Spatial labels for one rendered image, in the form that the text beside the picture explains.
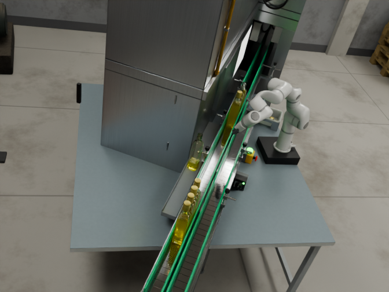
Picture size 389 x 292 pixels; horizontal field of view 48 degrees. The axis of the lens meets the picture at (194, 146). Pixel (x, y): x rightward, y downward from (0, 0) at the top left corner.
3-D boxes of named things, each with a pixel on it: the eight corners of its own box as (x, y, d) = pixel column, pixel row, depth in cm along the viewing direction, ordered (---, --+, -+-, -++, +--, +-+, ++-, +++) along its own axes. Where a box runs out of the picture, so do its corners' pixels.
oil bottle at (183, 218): (175, 234, 224) (183, 196, 207) (185, 238, 223) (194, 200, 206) (171, 242, 220) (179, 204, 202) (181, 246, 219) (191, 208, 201)
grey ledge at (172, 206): (206, 131, 314) (209, 119, 307) (217, 135, 313) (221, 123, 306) (158, 223, 240) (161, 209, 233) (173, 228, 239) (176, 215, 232)
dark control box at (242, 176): (234, 179, 284) (237, 170, 279) (245, 183, 283) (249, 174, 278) (231, 188, 278) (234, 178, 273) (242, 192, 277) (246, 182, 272)
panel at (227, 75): (239, 57, 371) (249, 20, 350) (243, 58, 371) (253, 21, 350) (211, 109, 302) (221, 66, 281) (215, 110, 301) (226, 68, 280)
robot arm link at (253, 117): (265, 98, 240) (276, 111, 240) (258, 103, 250) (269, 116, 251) (246, 115, 236) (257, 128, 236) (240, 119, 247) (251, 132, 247)
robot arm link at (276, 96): (278, 104, 257) (259, 121, 244) (263, 87, 257) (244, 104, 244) (286, 97, 250) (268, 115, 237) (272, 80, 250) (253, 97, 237)
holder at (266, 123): (247, 109, 353) (249, 101, 348) (279, 120, 349) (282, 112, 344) (242, 120, 339) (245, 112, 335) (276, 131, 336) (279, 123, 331)
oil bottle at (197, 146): (191, 163, 270) (198, 130, 253) (198, 167, 268) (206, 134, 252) (186, 167, 265) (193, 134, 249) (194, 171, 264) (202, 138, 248)
